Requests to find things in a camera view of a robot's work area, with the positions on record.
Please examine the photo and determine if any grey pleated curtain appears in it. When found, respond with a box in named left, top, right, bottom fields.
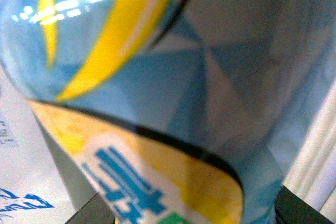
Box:
left=284, top=83, right=335, bottom=223

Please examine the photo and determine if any blue yellow label drink bottle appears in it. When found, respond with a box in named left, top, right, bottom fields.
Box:
left=1, top=0, right=335, bottom=223

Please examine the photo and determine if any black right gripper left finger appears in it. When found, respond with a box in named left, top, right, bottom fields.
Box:
left=66, top=193, right=116, bottom=224

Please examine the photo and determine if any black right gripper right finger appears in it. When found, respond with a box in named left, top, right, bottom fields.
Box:
left=275, top=186, right=333, bottom=224

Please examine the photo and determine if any white blue chest freezer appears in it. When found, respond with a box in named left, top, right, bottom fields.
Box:
left=1, top=72, right=96, bottom=223

